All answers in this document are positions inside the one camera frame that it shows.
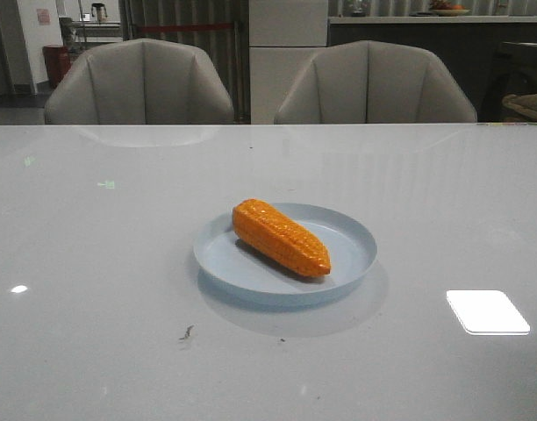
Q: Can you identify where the orange plastic corn cob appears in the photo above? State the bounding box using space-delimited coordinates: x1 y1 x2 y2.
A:
232 198 332 278

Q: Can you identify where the beige padded chair left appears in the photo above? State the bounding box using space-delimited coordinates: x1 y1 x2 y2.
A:
44 39 234 125

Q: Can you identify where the fruit bowl on counter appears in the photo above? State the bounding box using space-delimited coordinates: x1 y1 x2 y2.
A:
429 0 469 17

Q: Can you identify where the white cabinet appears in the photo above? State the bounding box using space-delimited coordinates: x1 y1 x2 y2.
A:
248 1 328 125

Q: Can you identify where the red barrier belt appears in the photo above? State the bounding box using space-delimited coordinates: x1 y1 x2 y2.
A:
134 22 234 33

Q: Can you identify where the beige padded chair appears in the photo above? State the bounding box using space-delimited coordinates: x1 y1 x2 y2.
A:
274 40 477 125
44 39 234 125

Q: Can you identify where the dark grey counter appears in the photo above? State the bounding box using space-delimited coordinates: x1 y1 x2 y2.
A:
327 16 537 122

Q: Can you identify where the light blue round plate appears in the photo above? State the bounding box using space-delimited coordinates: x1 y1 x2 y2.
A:
193 203 377 309

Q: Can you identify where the brown cushion at right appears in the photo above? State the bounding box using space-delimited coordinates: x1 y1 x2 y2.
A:
502 94 537 122

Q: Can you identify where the red bin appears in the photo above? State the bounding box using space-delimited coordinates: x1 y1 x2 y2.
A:
42 45 71 88

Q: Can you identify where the beige padded chair right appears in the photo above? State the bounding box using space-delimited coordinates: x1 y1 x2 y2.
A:
274 40 477 125

